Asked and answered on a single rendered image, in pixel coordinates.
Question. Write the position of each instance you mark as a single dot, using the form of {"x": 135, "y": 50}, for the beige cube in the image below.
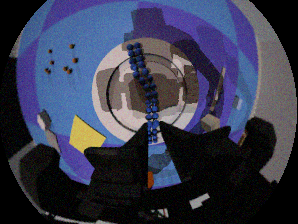
{"x": 210, "y": 122}

